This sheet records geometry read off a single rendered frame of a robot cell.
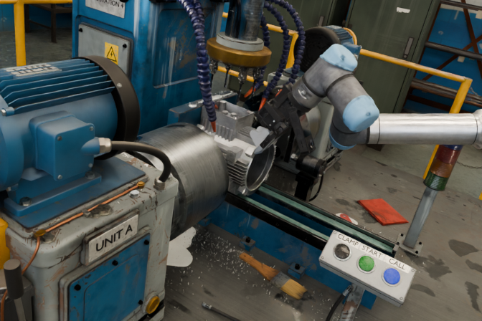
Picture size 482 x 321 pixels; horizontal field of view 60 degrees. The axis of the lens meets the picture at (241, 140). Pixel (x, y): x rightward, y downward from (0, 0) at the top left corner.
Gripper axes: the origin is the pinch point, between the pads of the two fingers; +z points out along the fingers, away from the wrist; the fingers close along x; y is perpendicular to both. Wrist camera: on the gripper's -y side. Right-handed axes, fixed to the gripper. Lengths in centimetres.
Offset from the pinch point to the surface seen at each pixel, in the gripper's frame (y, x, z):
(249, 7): 28.6, -2.7, -24.6
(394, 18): 42, -309, 5
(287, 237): -22.5, 1.2, 10.4
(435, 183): -39, -33, -18
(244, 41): 23.9, -2.8, -17.4
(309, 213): -21.7, -9.5, 7.0
